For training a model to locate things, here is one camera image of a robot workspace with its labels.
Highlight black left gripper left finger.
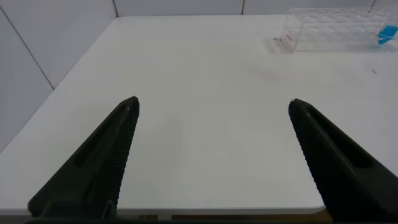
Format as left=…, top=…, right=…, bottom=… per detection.
left=27, top=95, right=141, bottom=219

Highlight clear plastic test tube rack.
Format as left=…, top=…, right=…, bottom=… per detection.
left=273, top=6, right=398, bottom=54

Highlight blue pigment test tube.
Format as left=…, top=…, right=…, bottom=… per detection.
left=376, top=12, right=398, bottom=46

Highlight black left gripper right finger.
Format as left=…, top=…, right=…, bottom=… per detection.
left=288, top=98, right=398, bottom=223

